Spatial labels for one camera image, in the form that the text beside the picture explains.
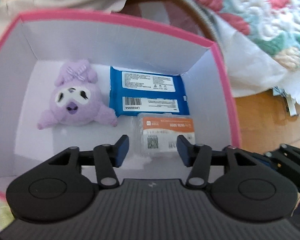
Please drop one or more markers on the clear box orange label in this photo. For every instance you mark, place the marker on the clear box orange label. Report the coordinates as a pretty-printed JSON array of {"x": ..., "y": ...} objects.
[{"x": 156, "y": 134}]

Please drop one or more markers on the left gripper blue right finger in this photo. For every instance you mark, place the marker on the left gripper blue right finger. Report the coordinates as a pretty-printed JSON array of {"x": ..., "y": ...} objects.
[{"x": 198, "y": 157}]

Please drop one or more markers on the checkered floor rug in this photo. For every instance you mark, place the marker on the checkered floor rug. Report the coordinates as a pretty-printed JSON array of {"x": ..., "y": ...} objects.
[{"x": 183, "y": 14}]

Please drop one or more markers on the purple plush toy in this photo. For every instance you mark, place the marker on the purple plush toy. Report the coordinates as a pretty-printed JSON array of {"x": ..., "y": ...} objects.
[{"x": 76, "y": 99}]

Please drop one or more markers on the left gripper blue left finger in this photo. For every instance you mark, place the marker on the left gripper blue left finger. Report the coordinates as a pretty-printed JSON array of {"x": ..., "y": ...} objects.
[{"x": 107, "y": 157}]

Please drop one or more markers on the blue wet wipes pack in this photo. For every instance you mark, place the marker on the blue wet wipes pack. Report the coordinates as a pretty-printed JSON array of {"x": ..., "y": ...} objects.
[{"x": 132, "y": 93}]

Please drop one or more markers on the pink cardboard box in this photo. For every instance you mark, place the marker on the pink cardboard box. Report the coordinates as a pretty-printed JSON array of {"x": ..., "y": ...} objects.
[{"x": 151, "y": 199}]

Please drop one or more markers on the paper scraps under bed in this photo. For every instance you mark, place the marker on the paper scraps under bed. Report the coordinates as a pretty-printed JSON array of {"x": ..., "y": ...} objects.
[{"x": 292, "y": 107}]

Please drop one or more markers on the white bed skirt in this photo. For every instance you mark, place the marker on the white bed skirt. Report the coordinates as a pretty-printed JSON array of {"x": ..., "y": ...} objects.
[{"x": 250, "y": 69}]

